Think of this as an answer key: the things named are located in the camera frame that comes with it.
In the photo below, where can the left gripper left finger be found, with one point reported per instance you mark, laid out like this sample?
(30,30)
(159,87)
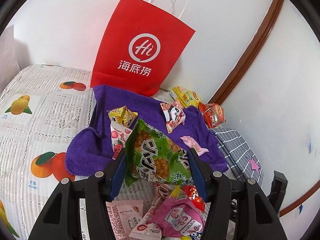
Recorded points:
(115,173)

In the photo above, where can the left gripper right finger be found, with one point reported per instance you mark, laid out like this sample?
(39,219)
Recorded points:
(201,174)

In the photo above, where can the small red snack packet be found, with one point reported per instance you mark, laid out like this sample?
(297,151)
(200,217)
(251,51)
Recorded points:
(193,195)

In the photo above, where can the strawberry white snack packet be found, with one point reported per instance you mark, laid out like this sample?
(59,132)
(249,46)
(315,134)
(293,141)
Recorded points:
(119,135)

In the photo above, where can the pink peach snack packet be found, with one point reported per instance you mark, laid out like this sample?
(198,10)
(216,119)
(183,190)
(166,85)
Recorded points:
(192,143)

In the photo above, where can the green snack bag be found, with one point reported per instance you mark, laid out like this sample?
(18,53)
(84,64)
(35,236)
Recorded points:
(154,157)

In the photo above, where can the pale pink long packet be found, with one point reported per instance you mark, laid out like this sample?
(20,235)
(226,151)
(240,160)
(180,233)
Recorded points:
(124,216)

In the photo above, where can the magenta snack bag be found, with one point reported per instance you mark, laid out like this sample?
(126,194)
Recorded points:
(177,216)

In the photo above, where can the yellow triangular snack packet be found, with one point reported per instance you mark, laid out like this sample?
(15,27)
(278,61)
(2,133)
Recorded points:
(123,116)

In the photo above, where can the panda print snack packet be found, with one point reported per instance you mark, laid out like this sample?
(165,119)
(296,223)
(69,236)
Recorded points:
(174,115)

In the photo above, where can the purple towel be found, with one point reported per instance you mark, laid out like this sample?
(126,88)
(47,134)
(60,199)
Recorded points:
(91,149)

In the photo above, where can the grey checked star cloth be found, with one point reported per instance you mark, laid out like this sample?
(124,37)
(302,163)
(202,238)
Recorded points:
(241,160)

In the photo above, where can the orange chips bag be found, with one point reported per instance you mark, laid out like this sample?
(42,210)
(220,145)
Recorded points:
(212,113)

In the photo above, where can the yellow chips bag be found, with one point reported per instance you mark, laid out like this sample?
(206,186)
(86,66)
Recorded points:
(185,97)

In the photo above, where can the fruit print tablecloth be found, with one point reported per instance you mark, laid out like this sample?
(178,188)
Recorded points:
(42,109)

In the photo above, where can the red paper shopping bag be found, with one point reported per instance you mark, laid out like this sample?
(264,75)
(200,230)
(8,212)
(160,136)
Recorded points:
(139,48)

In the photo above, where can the brown wooden door frame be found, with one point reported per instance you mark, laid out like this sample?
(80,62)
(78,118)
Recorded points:
(250,54)

